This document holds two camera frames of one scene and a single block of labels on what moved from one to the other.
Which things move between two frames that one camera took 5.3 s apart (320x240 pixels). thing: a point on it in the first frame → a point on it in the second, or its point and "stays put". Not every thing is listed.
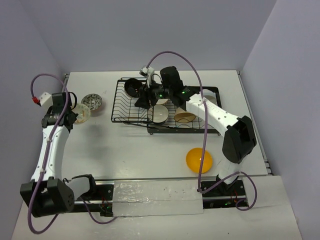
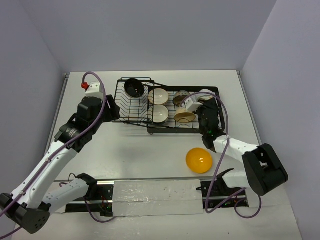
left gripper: x=70 y=117 → x=112 y=111
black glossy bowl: x=132 y=87 stays put
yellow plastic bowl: x=193 y=160 stays put
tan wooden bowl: x=183 y=116 stays put
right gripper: x=147 y=94 → x=212 y=103
